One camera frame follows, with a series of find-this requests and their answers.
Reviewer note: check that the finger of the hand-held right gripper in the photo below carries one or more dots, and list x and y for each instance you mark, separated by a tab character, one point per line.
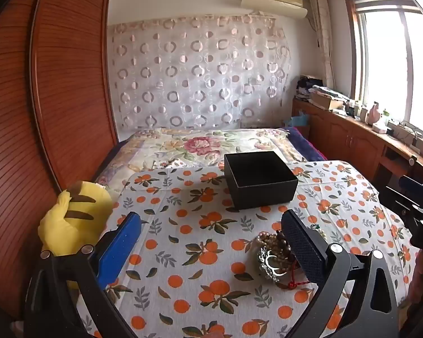
396	200
417	188

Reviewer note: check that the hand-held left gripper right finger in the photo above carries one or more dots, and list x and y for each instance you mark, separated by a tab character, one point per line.
303	246

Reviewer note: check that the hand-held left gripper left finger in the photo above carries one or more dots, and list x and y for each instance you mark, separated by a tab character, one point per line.
121	243

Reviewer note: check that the black square box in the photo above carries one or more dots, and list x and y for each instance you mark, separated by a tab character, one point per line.
264	193

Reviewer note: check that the green gem earrings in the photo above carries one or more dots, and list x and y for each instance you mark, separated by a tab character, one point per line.
314	226

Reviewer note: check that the yellow striped plush toy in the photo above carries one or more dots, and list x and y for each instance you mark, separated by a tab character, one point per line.
72	218

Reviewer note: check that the white power strip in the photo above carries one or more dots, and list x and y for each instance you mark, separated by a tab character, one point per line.
405	130

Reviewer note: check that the long wooden cabinet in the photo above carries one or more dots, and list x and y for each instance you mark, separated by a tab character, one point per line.
341	137

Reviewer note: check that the pink figurine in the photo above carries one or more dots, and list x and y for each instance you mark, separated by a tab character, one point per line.
375	114

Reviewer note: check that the small white jar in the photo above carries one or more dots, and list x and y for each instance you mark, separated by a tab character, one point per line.
363	113

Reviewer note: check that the dark blue blanket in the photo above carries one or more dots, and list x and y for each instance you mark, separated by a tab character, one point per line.
306	144

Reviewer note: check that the floral bed sheet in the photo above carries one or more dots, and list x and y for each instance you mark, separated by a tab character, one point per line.
197	146

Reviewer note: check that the teal plastic bag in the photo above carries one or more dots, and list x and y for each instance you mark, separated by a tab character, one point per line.
300	119

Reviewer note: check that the pile of books and papers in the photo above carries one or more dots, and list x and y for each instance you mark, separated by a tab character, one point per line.
320	93

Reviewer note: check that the wooden framed window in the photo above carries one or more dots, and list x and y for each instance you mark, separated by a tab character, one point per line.
384	60

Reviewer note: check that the beige window curtain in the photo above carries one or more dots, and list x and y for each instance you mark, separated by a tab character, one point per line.
322	35

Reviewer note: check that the sheer circle-pattern curtain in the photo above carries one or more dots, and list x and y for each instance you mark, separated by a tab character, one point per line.
197	74

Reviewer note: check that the white wall air conditioner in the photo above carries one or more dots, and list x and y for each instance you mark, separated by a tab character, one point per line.
273	1

